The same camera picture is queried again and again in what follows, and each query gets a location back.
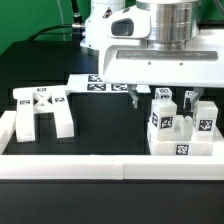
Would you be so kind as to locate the white nut cube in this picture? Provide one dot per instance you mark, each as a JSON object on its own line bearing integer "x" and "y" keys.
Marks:
{"x": 163, "y": 93}
{"x": 187, "y": 100}

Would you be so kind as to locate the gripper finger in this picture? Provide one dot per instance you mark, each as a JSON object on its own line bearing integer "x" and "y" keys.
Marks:
{"x": 134, "y": 94}
{"x": 191, "y": 97}

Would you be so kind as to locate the white marker base plate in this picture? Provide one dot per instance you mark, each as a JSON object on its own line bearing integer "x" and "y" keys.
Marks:
{"x": 83, "y": 83}

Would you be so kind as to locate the white chair seat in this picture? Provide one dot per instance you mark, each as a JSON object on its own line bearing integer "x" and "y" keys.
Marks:
{"x": 179, "y": 141}

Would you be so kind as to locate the white chair back frame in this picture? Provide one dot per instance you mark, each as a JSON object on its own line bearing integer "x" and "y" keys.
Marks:
{"x": 42, "y": 100}

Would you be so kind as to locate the white nut cube left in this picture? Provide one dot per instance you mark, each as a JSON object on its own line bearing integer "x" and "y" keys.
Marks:
{"x": 163, "y": 93}

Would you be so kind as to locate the white nut cube right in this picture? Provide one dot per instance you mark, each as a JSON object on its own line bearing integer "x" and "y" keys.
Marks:
{"x": 187, "y": 100}

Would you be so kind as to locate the white U-shaped fence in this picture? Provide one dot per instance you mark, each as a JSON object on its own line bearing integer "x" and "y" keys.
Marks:
{"x": 105, "y": 167}

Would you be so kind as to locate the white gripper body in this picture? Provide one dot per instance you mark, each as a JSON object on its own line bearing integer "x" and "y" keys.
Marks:
{"x": 162, "y": 45}

